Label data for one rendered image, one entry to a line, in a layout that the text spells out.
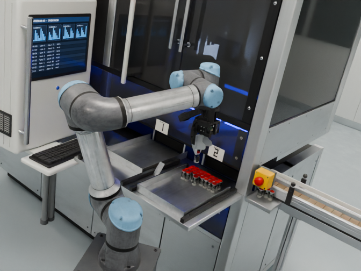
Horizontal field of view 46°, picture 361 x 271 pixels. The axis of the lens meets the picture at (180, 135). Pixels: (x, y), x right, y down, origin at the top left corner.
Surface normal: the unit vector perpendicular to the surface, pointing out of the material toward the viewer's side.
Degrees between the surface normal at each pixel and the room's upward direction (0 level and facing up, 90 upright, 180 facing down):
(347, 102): 90
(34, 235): 0
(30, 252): 0
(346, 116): 90
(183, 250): 90
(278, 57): 90
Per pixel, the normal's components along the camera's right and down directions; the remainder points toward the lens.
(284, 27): -0.62, 0.21
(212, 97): 0.52, 0.41
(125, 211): 0.24, -0.85
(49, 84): 0.84, 0.33
